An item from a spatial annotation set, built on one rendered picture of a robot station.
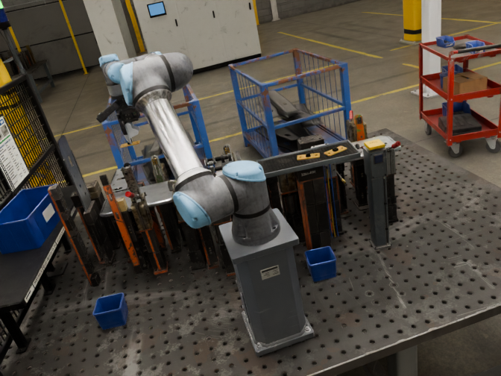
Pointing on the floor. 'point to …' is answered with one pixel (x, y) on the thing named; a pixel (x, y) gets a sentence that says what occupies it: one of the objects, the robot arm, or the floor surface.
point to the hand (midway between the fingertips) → (128, 140)
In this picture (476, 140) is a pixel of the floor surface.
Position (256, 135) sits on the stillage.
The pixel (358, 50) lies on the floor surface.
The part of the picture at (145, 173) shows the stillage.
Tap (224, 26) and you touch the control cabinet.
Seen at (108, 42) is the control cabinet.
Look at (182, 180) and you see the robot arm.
